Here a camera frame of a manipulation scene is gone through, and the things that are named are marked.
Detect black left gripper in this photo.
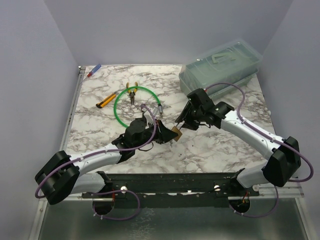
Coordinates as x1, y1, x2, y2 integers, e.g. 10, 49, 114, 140
134, 119, 178, 149

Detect brass padlock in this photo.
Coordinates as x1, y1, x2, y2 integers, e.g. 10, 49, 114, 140
171, 123, 182, 142

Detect green cable lock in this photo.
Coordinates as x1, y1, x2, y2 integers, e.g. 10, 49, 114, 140
113, 85, 163, 128

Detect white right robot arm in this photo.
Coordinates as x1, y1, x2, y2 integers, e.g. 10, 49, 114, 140
175, 88, 301, 196

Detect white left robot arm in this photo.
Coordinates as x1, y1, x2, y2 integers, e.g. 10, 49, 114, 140
34, 117, 178, 205

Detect yellow black utility knife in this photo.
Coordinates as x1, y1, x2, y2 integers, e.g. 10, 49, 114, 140
96, 92, 117, 109

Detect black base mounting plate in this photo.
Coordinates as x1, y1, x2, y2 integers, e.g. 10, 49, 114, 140
82, 171, 266, 208

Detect translucent green plastic toolbox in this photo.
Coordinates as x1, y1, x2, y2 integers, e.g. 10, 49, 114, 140
178, 39, 263, 100

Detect blue red screwdriver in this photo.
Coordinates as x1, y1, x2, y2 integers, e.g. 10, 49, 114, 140
86, 64, 102, 78

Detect yellow handled pliers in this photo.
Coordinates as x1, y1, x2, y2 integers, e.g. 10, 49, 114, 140
126, 82, 138, 105

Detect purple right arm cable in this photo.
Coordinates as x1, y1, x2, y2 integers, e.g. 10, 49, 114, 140
204, 82, 315, 218

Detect aluminium side rail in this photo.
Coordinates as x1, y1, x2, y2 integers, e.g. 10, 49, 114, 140
58, 66, 86, 151

